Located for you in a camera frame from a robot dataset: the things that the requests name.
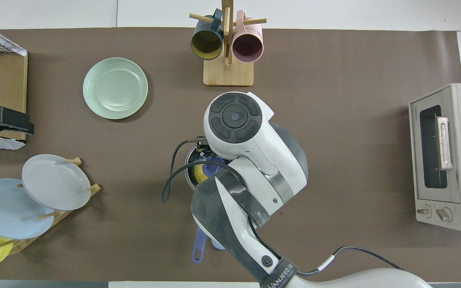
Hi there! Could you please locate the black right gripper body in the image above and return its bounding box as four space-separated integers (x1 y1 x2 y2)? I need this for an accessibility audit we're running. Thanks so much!
195 137 216 161

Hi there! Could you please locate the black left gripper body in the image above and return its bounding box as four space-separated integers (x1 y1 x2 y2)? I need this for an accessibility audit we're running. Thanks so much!
0 106 29 132

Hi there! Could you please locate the glass lid purple knob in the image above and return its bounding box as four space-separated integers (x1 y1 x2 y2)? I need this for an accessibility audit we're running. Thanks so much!
184 143 228 192

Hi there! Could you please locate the yellow potato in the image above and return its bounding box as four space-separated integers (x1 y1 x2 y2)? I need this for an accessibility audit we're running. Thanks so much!
193 166 210 185

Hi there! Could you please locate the grey plate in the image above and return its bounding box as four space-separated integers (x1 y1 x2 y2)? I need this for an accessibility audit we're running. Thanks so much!
22 154 92 211

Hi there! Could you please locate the wooden plate rack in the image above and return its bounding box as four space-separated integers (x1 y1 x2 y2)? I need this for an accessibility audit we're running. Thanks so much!
0 157 101 256

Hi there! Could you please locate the light blue plate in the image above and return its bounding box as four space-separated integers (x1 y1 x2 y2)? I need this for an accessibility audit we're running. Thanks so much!
0 178 55 240

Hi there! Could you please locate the pale green plate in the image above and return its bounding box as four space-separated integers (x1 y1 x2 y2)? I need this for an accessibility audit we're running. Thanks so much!
82 57 149 120

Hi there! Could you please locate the wooden mug tree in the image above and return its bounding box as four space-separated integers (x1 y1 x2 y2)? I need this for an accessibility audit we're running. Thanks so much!
189 0 267 87

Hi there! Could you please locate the dark teal mug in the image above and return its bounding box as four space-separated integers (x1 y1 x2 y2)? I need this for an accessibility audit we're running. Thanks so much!
190 9 224 61

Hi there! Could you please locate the pink mug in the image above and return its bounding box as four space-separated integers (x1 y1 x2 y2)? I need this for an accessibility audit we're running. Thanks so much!
232 10 264 63

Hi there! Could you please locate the brown table mat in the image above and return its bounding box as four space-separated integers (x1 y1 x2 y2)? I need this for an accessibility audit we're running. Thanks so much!
0 27 461 282

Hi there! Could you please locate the beige toaster oven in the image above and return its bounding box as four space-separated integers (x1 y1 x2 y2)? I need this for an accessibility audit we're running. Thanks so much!
409 83 461 232

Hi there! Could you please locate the wooden shelf with wire sides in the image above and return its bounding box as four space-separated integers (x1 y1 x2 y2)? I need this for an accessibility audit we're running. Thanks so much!
0 30 28 141

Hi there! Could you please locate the black pot purple handle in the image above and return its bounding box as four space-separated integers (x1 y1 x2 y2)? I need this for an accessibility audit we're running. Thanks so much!
184 138 231 264

